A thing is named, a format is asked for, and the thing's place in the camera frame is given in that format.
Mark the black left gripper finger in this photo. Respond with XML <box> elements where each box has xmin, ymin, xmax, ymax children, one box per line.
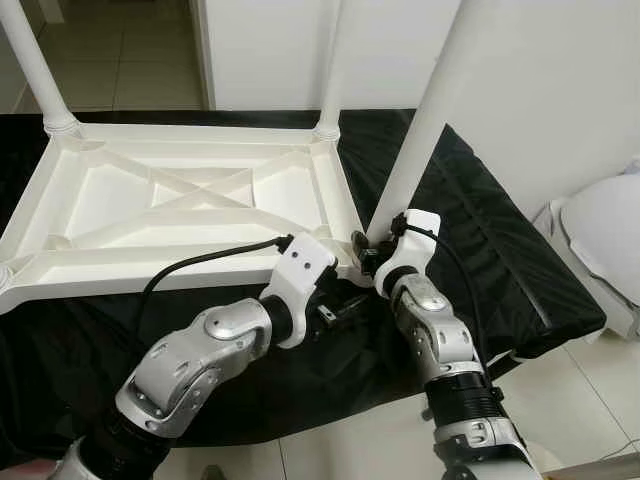
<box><xmin>330</xmin><ymin>293</ymin><xmax>372</xmax><ymax>324</ymax></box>

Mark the white plastic table top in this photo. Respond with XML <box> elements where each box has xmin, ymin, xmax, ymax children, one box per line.
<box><xmin>0</xmin><ymin>122</ymin><xmax>366</xmax><ymax>316</ymax></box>

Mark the black table cloth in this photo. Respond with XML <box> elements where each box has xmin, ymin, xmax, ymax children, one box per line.
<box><xmin>0</xmin><ymin>108</ymin><xmax>608</xmax><ymax>461</ymax></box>

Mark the white plastic chair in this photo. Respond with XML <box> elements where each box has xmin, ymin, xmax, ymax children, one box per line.
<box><xmin>548</xmin><ymin>175</ymin><xmax>640</xmax><ymax>341</ymax></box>

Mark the grey metal pole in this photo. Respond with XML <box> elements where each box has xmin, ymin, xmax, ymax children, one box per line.
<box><xmin>545</xmin><ymin>455</ymin><xmax>640</xmax><ymax>480</ymax></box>

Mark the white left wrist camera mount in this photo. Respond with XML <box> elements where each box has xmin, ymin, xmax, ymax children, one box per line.
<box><xmin>260</xmin><ymin>235</ymin><xmax>339</xmax><ymax>349</ymax></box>

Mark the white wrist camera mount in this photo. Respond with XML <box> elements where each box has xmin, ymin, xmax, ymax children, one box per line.
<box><xmin>375</xmin><ymin>210</ymin><xmax>443</xmax><ymax>296</ymax></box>
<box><xmin>260</xmin><ymin>235</ymin><xmax>339</xmax><ymax>349</ymax></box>

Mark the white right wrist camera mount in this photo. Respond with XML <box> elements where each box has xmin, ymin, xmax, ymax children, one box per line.
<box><xmin>375</xmin><ymin>210</ymin><xmax>443</xmax><ymax>296</ymax></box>

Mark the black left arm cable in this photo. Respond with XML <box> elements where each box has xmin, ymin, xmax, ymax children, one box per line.
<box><xmin>135</xmin><ymin>235</ymin><xmax>294</xmax><ymax>331</ymax></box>

